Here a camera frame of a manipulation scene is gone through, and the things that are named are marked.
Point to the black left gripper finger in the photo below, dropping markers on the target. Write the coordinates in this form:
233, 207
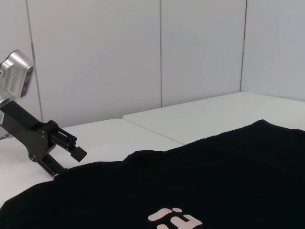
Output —
69, 145
51, 167

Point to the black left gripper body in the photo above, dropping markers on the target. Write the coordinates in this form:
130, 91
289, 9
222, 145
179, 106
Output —
23, 131

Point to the black t-shirt with FREE print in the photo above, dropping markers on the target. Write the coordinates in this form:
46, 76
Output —
190, 179

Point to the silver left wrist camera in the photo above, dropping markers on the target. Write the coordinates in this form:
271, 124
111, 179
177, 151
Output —
19, 71

